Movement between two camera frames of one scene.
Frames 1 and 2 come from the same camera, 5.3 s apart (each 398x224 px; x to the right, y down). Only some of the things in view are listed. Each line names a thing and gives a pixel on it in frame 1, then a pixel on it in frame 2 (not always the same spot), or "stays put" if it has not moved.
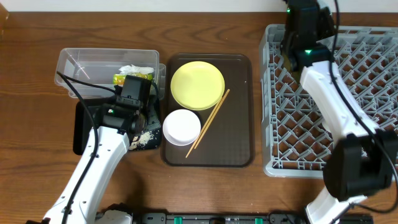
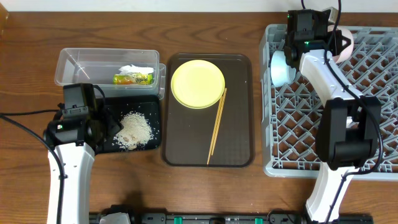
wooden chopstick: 202,129 -> 214,129
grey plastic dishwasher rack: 297,140 stays put
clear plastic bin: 94,73 stays put
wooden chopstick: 211,119 -> 225,92
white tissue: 131,68 stays put
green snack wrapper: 119,79 stays put
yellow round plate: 197,85 stays put
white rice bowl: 181,127 -> 347,34
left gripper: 128,101 -> 113,127
